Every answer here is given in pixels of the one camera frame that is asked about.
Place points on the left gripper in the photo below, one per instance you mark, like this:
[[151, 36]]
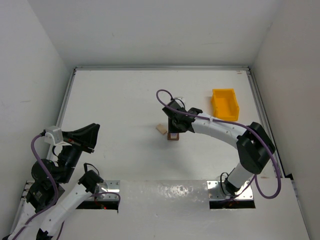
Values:
[[75, 142]]

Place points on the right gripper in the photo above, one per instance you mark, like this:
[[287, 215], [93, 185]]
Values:
[[173, 127]]

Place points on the yellow plastic bin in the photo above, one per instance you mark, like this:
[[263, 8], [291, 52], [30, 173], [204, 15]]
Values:
[[225, 105]]

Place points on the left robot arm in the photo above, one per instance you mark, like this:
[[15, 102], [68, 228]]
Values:
[[42, 213]]

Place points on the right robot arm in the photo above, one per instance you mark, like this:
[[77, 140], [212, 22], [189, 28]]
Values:
[[251, 142]]

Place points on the brown rectangular wood block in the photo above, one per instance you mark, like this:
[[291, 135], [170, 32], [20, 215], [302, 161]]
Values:
[[169, 138]]

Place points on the beige flat wood plank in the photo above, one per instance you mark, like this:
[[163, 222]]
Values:
[[162, 129]]

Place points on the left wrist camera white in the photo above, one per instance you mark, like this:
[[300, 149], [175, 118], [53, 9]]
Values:
[[55, 136]]

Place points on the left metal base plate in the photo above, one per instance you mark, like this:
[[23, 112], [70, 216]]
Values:
[[107, 191]]

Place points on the metal base plate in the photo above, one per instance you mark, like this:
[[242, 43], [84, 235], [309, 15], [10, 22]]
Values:
[[217, 192], [107, 191]]

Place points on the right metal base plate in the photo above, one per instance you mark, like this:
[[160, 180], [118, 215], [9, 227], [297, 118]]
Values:
[[217, 192]]

